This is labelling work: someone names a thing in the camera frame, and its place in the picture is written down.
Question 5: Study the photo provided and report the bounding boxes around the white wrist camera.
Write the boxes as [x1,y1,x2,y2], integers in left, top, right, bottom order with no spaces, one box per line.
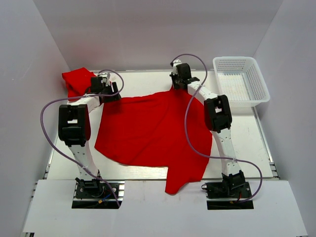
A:
[170,60,182,76]
[98,72,111,86]

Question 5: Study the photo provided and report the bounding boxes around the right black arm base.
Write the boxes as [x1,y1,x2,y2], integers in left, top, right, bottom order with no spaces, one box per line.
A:
[201,182,254,210]

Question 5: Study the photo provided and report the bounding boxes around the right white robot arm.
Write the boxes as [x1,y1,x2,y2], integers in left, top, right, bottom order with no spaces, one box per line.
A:
[170,59,245,197]

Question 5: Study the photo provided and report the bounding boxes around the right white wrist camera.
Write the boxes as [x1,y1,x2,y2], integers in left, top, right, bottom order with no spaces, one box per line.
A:
[170,60,182,76]

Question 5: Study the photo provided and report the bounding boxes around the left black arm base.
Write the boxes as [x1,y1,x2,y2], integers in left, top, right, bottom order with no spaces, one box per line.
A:
[72,178,124,209]

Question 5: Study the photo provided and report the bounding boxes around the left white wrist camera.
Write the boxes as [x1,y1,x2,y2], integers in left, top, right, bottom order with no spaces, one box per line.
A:
[98,72,111,86]

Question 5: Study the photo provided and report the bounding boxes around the folded red t shirt stack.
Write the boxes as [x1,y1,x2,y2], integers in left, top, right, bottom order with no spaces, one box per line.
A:
[62,68,96,97]

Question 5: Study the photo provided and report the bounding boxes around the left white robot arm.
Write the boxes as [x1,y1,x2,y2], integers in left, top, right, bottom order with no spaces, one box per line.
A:
[58,73,120,181]

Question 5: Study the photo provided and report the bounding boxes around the white plastic basket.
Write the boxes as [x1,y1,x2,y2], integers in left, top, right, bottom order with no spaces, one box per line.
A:
[213,56,270,108]

